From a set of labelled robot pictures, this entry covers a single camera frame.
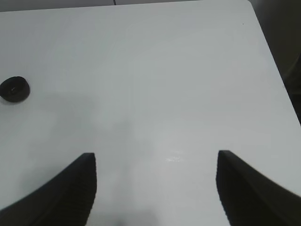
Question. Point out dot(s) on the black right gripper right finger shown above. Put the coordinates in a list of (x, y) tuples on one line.
[(249, 198)]

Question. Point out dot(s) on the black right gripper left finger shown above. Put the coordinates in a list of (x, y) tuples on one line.
[(65, 200)]

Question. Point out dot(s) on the small black teacup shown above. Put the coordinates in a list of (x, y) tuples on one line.
[(15, 89)]

